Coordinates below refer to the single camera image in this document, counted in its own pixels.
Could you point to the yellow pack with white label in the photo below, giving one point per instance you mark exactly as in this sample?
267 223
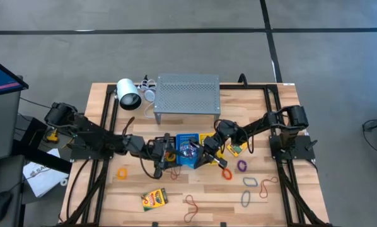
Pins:
244 146

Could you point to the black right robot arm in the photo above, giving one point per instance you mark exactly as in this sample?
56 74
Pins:
258 124

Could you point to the white round puck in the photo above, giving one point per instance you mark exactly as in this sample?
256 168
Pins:
149 95

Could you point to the blue plastic basket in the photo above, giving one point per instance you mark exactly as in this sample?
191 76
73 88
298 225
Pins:
185 137

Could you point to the yellow plastic basket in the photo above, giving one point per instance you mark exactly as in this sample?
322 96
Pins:
203 136

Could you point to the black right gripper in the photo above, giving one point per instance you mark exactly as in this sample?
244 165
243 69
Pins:
212 145

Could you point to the computer monitor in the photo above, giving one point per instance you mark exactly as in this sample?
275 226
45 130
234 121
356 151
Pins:
2 126

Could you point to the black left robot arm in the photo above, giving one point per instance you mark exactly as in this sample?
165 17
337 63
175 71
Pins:
94 135

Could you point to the black desk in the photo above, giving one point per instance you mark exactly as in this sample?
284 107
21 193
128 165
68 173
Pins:
5 173

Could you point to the black table clamp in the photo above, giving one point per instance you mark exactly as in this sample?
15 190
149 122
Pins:
242 79
146 77

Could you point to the white paper sheet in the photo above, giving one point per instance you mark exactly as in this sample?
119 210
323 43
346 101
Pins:
40 176

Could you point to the yellow black clamp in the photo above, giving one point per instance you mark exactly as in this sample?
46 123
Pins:
52 136

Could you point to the yellow pack with green window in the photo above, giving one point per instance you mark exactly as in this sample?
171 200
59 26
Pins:
237 149

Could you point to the black diagonal stand bar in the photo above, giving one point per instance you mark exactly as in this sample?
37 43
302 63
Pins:
43 159

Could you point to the yellow crayon box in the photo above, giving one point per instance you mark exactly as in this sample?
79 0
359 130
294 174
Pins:
154 199

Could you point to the black plastic basket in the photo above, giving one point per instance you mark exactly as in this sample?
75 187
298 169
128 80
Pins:
172 137

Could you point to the white tape roll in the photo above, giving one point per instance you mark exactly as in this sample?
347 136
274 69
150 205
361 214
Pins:
61 182

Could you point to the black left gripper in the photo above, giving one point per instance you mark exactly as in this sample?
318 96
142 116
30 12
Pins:
158 148

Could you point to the grey perforated metal shelf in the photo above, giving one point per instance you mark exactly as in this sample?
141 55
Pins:
187 94

